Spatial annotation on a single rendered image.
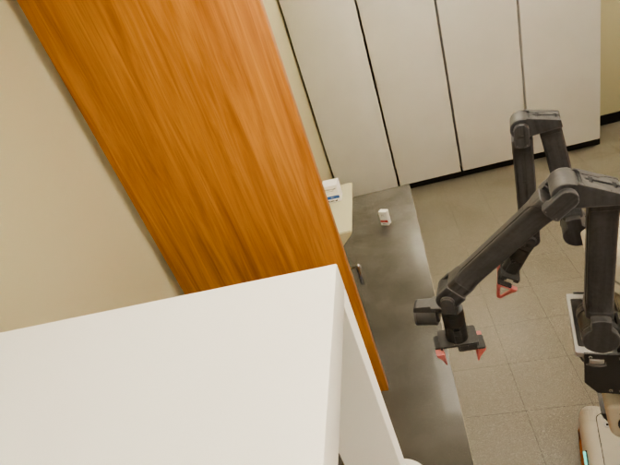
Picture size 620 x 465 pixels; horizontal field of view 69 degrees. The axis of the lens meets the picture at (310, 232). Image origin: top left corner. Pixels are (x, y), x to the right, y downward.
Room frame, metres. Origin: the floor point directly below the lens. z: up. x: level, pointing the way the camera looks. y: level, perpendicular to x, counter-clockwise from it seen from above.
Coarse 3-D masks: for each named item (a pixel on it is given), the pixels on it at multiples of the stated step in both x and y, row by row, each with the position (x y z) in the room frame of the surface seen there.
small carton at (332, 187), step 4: (328, 180) 1.33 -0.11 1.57; (332, 180) 1.32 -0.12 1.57; (336, 180) 1.31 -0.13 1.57; (324, 184) 1.32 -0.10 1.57; (328, 184) 1.30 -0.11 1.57; (332, 184) 1.29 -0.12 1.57; (336, 184) 1.28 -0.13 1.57; (328, 188) 1.29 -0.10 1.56; (332, 188) 1.28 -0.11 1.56; (336, 188) 1.28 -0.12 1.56; (340, 188) 1.32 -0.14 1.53; (328, 192) 1.29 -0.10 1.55; (332, 192) 1.28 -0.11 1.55; (336, 192) 1.28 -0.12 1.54; (340, 192) 1.31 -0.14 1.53; (328, 196) 1.29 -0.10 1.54; (332, 196) 1.29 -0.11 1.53; (336, 196) 1.28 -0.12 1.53; (340, 196) 1.29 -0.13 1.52; (328, 200) 1.29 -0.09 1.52; (332, 200) 1.29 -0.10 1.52; (336, 200) 1.28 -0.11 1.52; (340, 200) 1.28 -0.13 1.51
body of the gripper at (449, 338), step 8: (448, 328) 0.88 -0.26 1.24; (464, 328) 0.87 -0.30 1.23; (472, 328) 0.90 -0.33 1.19; (440, 336) 0.91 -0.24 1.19; (448, 336) 0.88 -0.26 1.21; (456, 336) 0.87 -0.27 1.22; (464, 336) 0.86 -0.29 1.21; (472, 336) 0.87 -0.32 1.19; (440, 344) 0.88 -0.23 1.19; (448, 344) 0.87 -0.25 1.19; (456, 344) 0.86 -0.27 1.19; (464, 344) 0.86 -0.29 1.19
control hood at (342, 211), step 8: (344, 184) 1.40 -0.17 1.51; (344, 192) 1.33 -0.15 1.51; (344, 200) 1.28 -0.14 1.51; (336, 208) 1.25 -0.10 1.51; (344, 208) 1.23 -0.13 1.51; (336, 216) 1.19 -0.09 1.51; (344, 216) 1.18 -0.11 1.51; (336, 224) 1.15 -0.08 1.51; (344, 224) 1.13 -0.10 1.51; (344, 232) 1.09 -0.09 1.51; (344, 240) 1.09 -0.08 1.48
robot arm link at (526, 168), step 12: (516, 132) 1.13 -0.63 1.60; (528, 132) 1.11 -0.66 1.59; (516, 144) 1.13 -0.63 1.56; (528, 144) 1.12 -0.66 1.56; (516, 156) 1.16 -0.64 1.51; (528, 156) 1.14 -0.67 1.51; (516, 168) 1.16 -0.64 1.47; (528, 168) 1.14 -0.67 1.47; (516, 180) 1.16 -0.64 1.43; (528, 180) 1.14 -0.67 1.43; (528, 192) 1.15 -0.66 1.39; (540, 240) 1.13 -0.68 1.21
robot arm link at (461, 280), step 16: (544, 192) 0.80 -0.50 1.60; (560, 192) 0.73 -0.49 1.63; (576, 192) 0.72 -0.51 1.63; (528, 208) 0.79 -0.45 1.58; (544, 208) 0.74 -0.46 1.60; (560, 208) 0.72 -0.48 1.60; (512, 224) 0.80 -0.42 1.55; (528, 224) 0.78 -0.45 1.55; (544, 224) 0.76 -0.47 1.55; (496, 240) 0.81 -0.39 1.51; (512, 240) 0.80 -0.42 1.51; (528, 240) 0.78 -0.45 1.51; (480, 256) 0.83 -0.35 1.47; (496, 256) 0.81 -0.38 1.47; (448, 272) 0.91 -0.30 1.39; (464, 272) 0.85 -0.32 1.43; (480, 272) 0.83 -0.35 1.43; (448, 288) 0.86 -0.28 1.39; (464, 288) 0.84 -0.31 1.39
